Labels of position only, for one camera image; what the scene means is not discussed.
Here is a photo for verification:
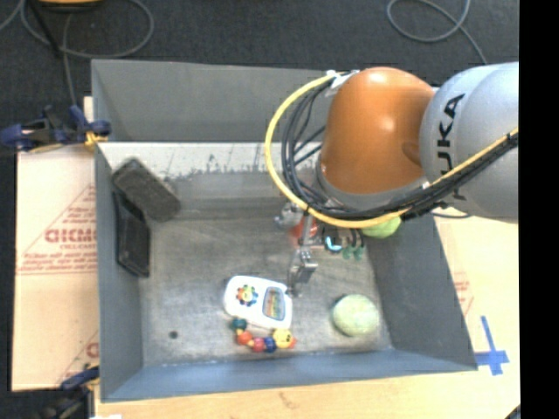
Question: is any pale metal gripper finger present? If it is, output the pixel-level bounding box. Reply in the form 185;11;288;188
287;248;313;282
291;263;319;299

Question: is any yellow-green ball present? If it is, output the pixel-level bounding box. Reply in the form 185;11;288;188
361;216;402;239

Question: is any white toy with coloured beads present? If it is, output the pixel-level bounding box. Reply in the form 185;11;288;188
223;275;298;354

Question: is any pale green ball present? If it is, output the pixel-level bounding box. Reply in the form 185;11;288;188
330;293;381;338

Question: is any grey metal bin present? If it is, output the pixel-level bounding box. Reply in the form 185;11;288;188
90;58;478;403

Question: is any black flat remote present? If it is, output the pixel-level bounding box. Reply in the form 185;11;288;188
112;189;152;278

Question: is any dark grey sponge block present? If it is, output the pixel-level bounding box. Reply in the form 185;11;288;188
111;158;182;223

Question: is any brown cardboard board, red print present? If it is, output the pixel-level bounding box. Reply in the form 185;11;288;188
10;144;520;392

